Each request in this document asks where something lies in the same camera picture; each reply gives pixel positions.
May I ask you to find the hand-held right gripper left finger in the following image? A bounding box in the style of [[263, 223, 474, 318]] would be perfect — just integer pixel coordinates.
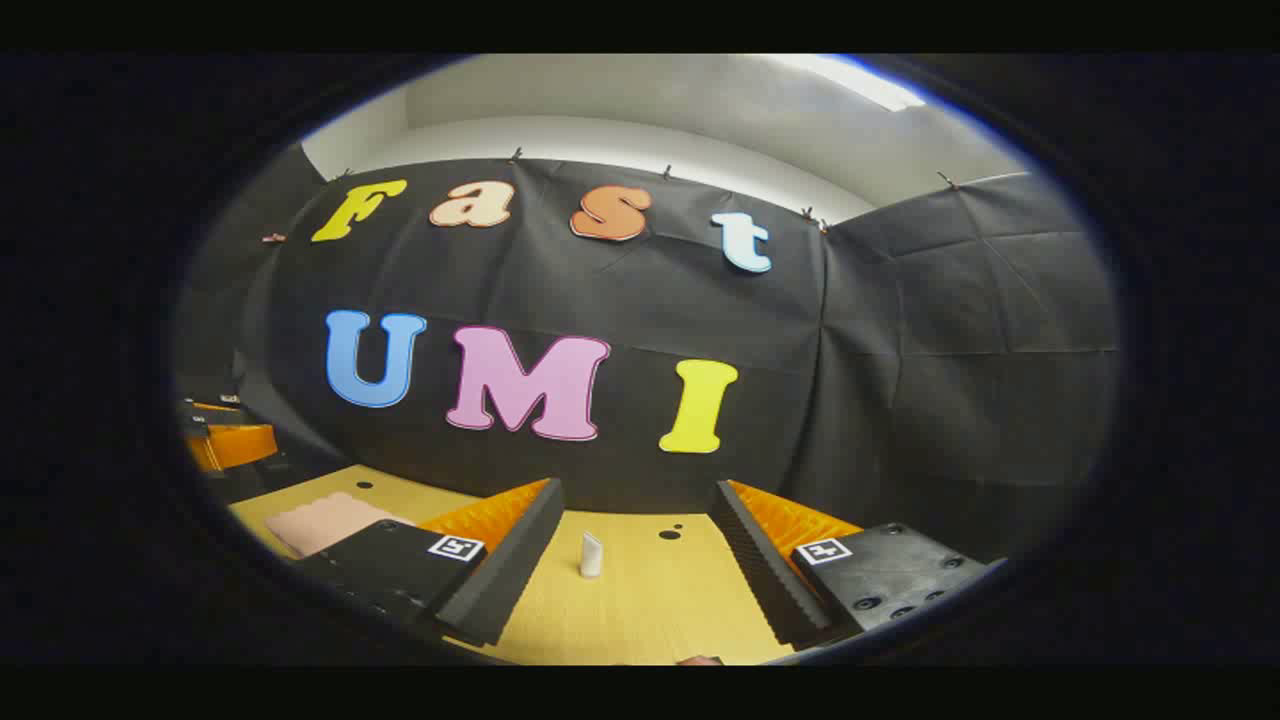
[[290, 477, 567, 649]]

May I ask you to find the pink suitcase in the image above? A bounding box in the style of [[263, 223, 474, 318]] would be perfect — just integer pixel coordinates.
[[265, 490, 416, 559]]

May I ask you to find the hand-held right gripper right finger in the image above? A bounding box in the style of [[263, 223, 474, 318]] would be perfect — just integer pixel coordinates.
[[707, 479, 1006, 650]]

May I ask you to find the black backdrop cloth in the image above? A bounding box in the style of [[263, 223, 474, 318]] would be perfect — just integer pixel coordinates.
[[172, 145, 1121, 566]]

